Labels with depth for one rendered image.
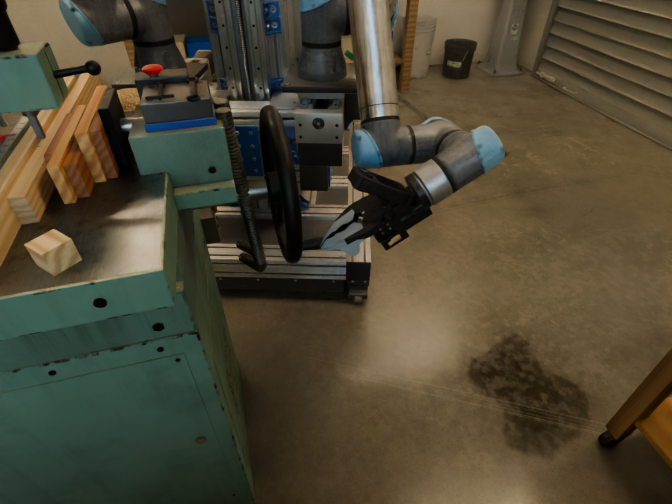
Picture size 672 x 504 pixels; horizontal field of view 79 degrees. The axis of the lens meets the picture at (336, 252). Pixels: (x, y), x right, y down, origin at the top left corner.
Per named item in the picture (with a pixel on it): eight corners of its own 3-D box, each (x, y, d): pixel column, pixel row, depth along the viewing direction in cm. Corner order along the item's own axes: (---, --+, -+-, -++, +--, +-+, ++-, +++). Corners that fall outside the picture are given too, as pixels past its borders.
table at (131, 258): (255, 292, 51) (249, 256, 48) (-24, 348, 45) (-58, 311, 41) (220, 113, 96) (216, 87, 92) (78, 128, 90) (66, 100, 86)
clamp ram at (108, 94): (169, 161, 64) (153, 103, 59) (118, 167, 63) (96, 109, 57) (170, 137, 71) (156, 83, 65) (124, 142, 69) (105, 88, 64)
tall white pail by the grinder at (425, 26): (435, 78, 379) (443, 20, 349) (403, 80, 374) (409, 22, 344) (422, 68, 401) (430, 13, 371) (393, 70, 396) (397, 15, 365)
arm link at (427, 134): (400, 117, 83) (420, 133, 74) (451, 112, 85) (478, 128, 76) (397, 154, 87) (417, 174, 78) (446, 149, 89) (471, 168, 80)
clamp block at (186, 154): (234, 181, 66) (224, 128, 61) (145, 194, 64) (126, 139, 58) (226, 142, 77) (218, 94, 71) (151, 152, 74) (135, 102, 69)
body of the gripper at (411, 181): (383, 254, 77) (439, 218, 76) (363, 225, 71) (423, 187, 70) (369, 230, 83) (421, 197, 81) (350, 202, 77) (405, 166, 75)
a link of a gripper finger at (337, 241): (337, 272, 78) (378, 246, 77) (321, 254, 74) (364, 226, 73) (332, 262, 80) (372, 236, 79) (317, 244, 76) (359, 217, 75)
